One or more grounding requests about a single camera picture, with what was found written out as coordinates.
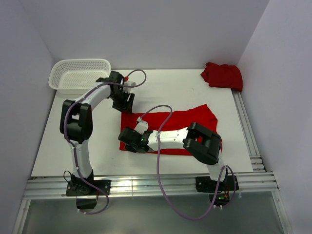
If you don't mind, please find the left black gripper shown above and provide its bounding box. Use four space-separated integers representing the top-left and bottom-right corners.
110 90 135 115

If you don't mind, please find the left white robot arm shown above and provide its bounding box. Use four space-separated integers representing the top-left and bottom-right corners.
59 71 137 195

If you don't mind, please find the aluminium rail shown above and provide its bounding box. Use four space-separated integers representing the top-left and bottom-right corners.
22 172 279 200
232 91 266 173

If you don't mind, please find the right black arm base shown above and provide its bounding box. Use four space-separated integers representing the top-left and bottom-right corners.
195 176 239 206

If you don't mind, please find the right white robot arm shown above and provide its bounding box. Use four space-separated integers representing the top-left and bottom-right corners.
118 122 228 190

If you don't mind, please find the front aluminium rail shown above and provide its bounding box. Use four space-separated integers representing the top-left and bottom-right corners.
22 172 279 200

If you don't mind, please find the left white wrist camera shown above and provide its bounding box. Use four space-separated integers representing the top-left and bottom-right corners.
123 80 136 88

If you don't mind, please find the white perforated plastic basket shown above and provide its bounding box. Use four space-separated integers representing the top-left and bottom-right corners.
48 58 111 95

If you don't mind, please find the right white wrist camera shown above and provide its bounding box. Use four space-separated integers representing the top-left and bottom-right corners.
134 117 149 135

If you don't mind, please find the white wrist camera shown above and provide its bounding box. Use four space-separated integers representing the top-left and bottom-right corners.
123 80 136 88
134 117 149 135

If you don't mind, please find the bright red t-shirt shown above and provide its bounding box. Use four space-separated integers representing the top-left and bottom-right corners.
118 104 224 156

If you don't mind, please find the dark red t-shirt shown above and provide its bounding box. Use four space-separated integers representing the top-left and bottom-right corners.
200 62 243 92

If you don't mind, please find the right side aluminium rail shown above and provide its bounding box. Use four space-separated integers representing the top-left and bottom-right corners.
232 91 266 173

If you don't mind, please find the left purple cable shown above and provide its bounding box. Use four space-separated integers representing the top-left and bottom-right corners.
63 69 147 215

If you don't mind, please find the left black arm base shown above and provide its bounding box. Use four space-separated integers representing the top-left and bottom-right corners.
63 171 111 212

